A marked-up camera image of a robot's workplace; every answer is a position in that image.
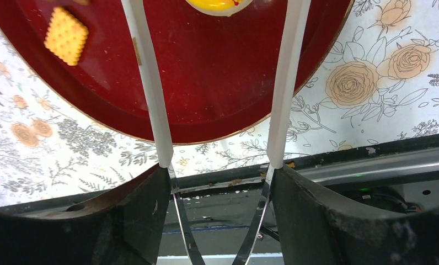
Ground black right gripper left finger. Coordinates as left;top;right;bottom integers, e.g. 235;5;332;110
0;166;171;264

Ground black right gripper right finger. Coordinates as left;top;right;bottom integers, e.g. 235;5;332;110
271;166;439;264

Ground white handled metal tongs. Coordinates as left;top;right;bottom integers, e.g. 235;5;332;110
121;1;310;264

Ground floral table cloth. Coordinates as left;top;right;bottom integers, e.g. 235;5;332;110
0;1;439;207

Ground dark red round tray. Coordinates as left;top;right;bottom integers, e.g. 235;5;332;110
0;0;354;146

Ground square yellow cracker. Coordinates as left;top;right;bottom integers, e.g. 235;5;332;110
44;7;89;66

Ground yellow iced donut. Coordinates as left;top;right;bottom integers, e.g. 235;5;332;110
186;0;252;17

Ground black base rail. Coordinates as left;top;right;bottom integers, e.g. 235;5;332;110
0;131;439;257

